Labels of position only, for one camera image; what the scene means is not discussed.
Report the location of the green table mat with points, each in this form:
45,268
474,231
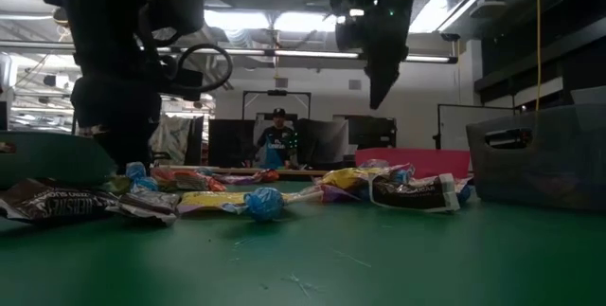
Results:
303,258

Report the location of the person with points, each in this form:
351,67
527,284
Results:
277,147

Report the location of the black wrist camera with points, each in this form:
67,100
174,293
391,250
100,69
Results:
180,7
348,36

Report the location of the pale hanging cloth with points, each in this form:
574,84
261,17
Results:
172,138

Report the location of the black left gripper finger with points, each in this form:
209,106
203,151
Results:
139,152
113,152

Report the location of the red plastic bin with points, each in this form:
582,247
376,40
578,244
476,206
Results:
426,160

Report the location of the teal translucent round container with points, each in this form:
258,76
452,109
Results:
52,159

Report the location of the black gantry frame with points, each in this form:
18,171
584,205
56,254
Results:
277,92

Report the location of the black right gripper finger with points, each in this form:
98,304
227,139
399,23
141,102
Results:
377,85
390,81

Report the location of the dark grey translucent bin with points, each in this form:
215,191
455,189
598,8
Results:
558,173

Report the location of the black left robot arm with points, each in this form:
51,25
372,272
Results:
104,12

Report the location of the long ceiling light bar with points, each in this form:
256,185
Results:
312,53

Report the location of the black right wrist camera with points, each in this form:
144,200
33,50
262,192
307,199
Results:
348,36

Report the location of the purple candy packet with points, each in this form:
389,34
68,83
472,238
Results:
239,179
336,193

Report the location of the black cabinet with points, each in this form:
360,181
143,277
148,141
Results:
374,131

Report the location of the blue lollipop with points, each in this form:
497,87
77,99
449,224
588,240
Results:
137,172
264,203
401,174
464,194

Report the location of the brown Hershey's chocolate bar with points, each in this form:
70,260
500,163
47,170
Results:
149,202
52,202
412,194

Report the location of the black upright panel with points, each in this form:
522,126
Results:
227,142

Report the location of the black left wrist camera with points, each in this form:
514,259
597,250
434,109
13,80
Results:
180,7

